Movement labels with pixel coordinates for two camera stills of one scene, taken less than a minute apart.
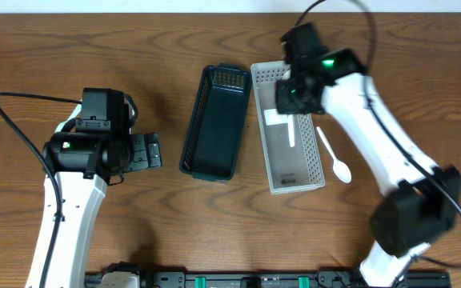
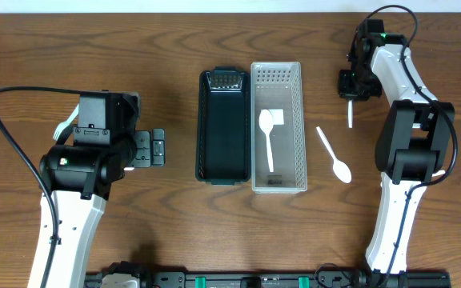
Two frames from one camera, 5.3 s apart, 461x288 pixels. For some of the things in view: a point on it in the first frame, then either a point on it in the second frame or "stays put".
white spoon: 291,124 -> 266,118
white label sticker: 273,118 stays put
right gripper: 288,98 -> 350,90
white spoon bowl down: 341,170 stays put
